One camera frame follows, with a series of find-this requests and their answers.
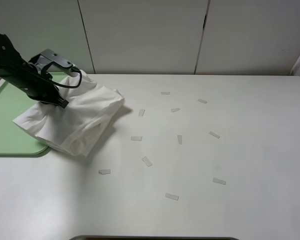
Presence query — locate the light green plastic tray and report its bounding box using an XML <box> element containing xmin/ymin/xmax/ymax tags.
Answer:
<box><xmin>0</xmin><ymin>72</ymin><xmax>71</xmax><ymax>157</ymax></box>

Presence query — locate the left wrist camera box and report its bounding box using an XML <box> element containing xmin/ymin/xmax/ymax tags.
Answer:
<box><xmin>28</xmin><ymin>49</ymin><xmax>78</xmax><ymax>77</ymax></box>

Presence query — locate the white short sleeve t-shirt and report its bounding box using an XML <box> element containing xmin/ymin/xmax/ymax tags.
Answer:
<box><xmin>13</xmin><ymin>72</ymin><xmax>125</xmax><ymax>157</ymax></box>

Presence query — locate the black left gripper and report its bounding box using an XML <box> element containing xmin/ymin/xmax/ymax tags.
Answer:
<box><xmin>26</xmin><ymin>72</ymin><xmax>68</xmax><ymax>109</ymax></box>

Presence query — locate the black left camera cable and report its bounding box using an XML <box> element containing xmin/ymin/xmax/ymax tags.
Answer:
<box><xmin>41</xmin><ymin>62</ymin><xmax>83</xmax><ymax>89</ymax></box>

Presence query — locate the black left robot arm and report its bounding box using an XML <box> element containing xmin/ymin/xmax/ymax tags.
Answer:
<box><xmin>0</xmin><ymin>34</ymin><xmax>68</xmax><ymax>109</ymax></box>

